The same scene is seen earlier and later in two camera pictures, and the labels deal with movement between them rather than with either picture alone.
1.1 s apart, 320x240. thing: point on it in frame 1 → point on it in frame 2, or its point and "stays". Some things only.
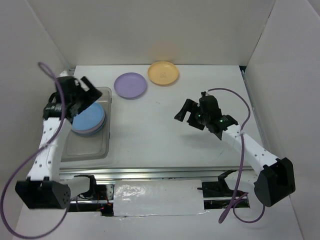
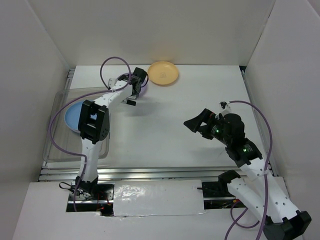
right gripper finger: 189,106 → 227,129
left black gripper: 94,92 → 129,102
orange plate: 163,73 stays
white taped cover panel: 164,197 stays
